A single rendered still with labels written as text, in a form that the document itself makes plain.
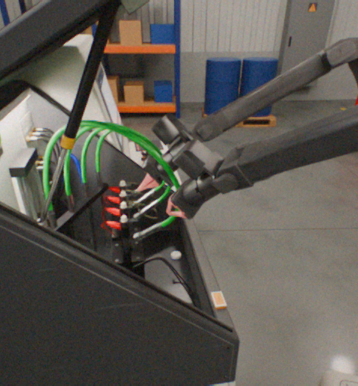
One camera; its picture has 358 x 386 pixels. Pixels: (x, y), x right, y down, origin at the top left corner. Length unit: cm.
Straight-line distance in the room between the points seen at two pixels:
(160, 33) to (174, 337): 561
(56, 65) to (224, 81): 453
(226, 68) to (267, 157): 501
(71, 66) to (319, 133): 88
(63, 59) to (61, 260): 75
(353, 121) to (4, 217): 54
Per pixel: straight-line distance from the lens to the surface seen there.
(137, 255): 103
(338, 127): 51
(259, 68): 565
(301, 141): 53
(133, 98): 626
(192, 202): 72
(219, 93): 561
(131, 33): 610
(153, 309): 71
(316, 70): 94
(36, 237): 60
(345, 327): 232
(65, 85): 120
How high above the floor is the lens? 163
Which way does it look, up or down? 29 degrees down
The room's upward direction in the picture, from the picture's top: straight up
